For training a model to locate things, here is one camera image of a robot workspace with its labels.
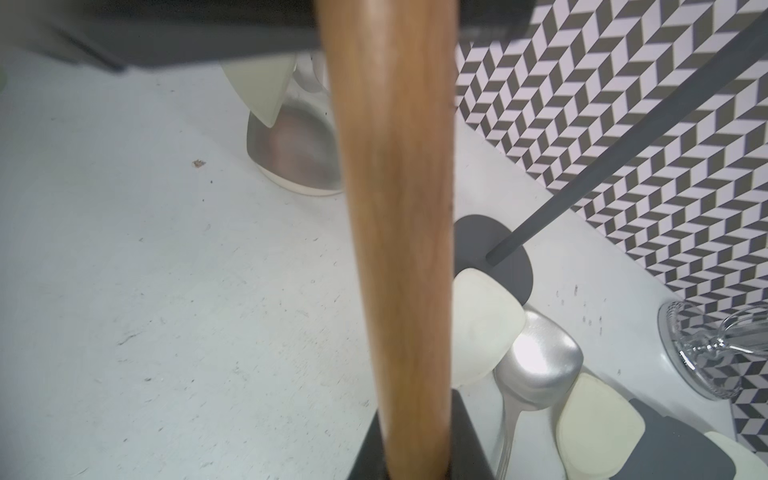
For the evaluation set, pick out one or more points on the cream spoon brown handle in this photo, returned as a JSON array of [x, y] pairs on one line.
[[486, 320]]

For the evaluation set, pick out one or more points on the cream spatula wooden handle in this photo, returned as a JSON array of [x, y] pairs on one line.
[[748, 466]]

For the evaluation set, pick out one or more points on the grey turner mint handle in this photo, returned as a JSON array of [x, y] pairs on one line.
[[672, 449]]

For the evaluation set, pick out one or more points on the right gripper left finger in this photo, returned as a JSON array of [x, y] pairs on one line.
[[370, 462]]

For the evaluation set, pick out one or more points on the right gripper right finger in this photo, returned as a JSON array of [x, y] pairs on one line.
[[467, 459]]

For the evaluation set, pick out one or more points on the cream spatula light wood handle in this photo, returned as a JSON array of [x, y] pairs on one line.
[[392, 73]]

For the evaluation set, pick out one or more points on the dark grey utensil rack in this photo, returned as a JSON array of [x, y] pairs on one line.
[[486, 245]]

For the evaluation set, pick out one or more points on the cream utensil rack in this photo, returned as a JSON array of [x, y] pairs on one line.
[[299, 152]]

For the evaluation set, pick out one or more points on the cream slotted turner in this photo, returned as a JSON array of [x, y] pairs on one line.
[[261, 83]]

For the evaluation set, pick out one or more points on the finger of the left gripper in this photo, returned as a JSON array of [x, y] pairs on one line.
[[116, 35]]

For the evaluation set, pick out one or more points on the cream turner mint handle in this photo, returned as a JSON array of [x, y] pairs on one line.
[[597, 430]]

